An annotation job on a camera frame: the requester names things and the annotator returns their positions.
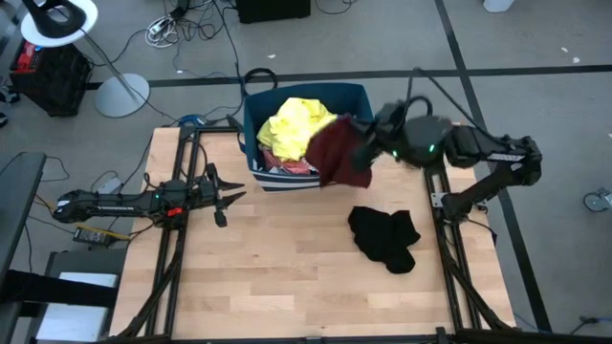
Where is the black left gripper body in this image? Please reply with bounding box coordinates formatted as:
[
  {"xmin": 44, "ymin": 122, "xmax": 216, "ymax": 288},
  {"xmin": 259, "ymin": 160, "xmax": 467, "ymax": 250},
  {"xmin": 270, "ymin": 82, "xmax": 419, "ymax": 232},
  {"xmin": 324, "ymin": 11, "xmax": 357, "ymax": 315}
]
[{"xmin": 196, "ymin": 162, "xmax": 225, "ymax": 211}]

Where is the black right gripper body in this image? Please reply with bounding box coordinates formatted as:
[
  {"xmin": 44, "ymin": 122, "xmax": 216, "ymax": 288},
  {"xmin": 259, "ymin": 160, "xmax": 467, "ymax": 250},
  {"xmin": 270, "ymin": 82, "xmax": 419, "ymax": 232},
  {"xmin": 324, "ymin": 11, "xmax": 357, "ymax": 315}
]
[{"xmin": 370, "ymin": 121, "xmax": 407, "ymax": 157}]

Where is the maroon garment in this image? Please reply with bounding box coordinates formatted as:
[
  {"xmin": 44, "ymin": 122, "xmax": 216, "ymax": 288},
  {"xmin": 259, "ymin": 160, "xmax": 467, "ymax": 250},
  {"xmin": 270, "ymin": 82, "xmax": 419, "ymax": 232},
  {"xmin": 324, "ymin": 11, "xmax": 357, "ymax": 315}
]
[{"xmin": 305, "ymin": 116, "xmax": 375, "ymax": 189}]

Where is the yellow shirt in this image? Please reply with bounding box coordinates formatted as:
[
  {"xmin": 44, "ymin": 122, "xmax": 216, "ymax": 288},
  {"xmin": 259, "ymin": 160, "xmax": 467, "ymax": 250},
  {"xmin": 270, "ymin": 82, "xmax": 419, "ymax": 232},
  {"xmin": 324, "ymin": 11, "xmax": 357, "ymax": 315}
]
[{"xmin": 256, "ymin": 97, "xmax": 339, "ymax": 162}]

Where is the black garment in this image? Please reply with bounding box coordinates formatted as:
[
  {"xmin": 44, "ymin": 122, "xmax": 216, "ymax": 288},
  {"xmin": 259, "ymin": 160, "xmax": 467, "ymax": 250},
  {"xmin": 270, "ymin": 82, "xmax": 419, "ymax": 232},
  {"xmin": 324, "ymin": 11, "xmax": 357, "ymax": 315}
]
[{"xmin": 347, "ymin": 205, "xmax": 423, "ymax": 275}]

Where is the navy white striped fabric bin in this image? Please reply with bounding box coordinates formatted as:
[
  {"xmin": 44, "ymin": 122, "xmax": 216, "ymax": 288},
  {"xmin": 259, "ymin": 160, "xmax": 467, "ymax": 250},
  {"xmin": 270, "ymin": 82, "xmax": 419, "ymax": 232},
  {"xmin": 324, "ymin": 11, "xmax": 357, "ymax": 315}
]
[{"xmin": 241, "ymin": 67, "xmax": 375, "ymax": 193}]

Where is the white power adapter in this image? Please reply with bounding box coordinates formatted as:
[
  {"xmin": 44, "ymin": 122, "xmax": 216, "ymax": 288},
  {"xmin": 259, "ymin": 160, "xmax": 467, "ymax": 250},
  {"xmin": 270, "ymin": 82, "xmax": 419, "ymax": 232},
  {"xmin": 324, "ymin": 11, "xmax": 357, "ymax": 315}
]
[{"xmin": 98, "ymin": 176, "xmax": 123, "ymax": 195}]

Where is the black power adapter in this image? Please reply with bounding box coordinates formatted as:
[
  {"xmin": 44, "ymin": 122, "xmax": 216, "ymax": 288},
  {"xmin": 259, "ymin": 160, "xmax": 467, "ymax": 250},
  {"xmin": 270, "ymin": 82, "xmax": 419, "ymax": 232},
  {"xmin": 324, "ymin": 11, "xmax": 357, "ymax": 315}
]
[{"xmin": 72, "ymin": 226, "xmax": 116, "ymax": 248}]

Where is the grey cabinet with white panel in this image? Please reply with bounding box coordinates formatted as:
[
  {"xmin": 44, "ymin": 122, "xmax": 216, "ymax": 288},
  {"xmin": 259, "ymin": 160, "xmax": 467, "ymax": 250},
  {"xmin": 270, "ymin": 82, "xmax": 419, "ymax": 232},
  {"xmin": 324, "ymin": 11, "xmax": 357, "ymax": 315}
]
[{"xmin": 28, "ymin": 247, "xmax": 128, "ymax": 344}]

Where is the black box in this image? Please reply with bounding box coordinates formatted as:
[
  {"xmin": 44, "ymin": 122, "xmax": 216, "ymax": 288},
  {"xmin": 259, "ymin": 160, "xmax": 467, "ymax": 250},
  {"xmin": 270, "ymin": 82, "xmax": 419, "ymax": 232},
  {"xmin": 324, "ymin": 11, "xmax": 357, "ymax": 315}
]
[{"xmin": 235, "ymin": 0, "xmax": 312, "ymax": 25}]

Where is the white container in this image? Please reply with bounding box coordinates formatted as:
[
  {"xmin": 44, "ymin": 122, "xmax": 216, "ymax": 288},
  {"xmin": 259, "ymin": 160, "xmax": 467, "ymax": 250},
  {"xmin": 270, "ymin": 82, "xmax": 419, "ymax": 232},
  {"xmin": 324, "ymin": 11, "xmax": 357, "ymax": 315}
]
[{"xmin": 482, "ymin": 0, "xmax": 516, "ymax": 13}]

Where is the black equipment crate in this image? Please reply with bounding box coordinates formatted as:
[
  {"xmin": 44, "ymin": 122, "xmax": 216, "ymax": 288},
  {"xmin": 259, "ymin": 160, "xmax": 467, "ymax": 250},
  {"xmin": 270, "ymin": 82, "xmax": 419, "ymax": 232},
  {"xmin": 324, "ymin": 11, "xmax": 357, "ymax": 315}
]
[{"xmin": 9, "ymin": 40, "xmax": 95, "ymax": 118}]

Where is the black desk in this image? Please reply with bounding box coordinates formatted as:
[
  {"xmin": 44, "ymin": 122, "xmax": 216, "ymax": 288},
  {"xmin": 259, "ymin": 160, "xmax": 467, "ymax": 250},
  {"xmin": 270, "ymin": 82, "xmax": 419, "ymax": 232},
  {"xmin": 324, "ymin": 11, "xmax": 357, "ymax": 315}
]
[{"xmin": 0, "ymin": 151, "xmax": 48, "ymax": 288}]

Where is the grey caster wheel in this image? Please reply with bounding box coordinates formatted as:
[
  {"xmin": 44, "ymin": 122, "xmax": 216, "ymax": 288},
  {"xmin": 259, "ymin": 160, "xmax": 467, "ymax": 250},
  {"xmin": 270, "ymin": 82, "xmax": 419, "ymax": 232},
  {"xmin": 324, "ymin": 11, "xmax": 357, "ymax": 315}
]
[{"xmin": 581, "ymin": 186, "xmax": 612, "ymax": 214}]

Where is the red black device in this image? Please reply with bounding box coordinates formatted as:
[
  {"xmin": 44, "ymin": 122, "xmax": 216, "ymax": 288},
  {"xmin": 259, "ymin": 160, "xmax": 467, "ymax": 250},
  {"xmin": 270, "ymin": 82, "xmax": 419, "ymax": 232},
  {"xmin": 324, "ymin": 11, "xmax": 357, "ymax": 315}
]
[{"xmin": 14, "ymin": 41, "xmax": 44, "ymax": 73}]

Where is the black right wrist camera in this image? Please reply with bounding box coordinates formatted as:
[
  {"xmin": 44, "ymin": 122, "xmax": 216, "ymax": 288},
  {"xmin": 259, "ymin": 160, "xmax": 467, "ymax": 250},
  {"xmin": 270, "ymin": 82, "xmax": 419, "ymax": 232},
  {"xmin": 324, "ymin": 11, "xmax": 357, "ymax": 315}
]
[{"xmin": 377, "ymin": 101, "xmax": 407, "ymax": 126}]

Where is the black looped cable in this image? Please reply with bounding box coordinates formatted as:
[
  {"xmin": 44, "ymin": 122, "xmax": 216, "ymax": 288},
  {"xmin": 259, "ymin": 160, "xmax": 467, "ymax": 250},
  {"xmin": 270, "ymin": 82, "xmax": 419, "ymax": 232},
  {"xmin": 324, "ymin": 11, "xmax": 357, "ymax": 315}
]
[{"xmin": 404, "ymin": 67, "xmax": 482, "ymax": 138}]

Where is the black aluminium table frame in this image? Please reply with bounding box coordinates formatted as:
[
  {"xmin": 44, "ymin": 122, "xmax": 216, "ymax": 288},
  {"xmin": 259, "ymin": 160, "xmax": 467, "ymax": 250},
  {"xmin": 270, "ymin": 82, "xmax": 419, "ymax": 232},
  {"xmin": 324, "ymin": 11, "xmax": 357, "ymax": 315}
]
[{"xmin": 114, "ymin": 121, "xmax": 517, "ymax": 344}]

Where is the white round pedestal stand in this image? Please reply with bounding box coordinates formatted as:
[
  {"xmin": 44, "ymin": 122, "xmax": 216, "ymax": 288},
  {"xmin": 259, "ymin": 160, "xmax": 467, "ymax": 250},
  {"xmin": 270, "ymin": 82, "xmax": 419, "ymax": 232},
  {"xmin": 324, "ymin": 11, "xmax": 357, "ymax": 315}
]
[{"xmin": 19, "ymin": 0, "xmax": 150, "ymax": 118}]

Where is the white coiled cable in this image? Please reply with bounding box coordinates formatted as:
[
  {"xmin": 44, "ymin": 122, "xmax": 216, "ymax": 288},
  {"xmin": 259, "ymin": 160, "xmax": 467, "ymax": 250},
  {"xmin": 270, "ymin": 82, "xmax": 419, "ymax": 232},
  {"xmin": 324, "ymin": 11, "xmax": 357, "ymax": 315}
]
[{"xmin": 144, "ymin": 23, "xmax": 182, "ymax": 49}]

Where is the black curved bracket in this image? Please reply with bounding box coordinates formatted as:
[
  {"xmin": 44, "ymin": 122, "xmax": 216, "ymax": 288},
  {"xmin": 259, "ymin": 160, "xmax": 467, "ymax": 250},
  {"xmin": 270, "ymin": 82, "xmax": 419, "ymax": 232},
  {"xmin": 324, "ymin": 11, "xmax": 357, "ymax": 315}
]
[{"xmin": 21, "ymin": 0, "xmax": 88, "ymax": 39}]

